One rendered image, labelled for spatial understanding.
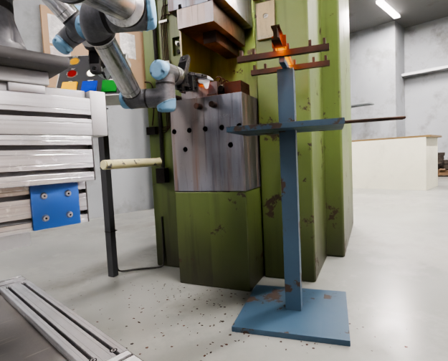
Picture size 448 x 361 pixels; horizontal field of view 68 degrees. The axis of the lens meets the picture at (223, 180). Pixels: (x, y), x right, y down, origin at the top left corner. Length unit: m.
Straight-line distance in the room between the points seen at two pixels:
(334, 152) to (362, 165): 3.89
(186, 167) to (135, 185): 2.77
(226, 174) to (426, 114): 8.76
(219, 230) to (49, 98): 1.08
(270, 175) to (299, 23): 0.72
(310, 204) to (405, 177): 4.17
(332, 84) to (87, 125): 1.60
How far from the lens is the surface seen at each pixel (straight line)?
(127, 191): 4.31
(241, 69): 2.13
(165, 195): 1.95
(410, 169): 5.71
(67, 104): 0.71
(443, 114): 9.95
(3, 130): 0.67
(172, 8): 1.86
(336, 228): 2.10
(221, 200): 1.55
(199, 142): 1.59
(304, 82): 1.65
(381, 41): 9.82
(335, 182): 2.05
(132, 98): 1.36
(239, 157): 1.50
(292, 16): 1.75
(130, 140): 4.35
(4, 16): 0.73
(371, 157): 5.86
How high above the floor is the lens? 0.63
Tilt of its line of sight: 4 degrees down
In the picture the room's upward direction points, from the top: 3 degrees counter-clockwise
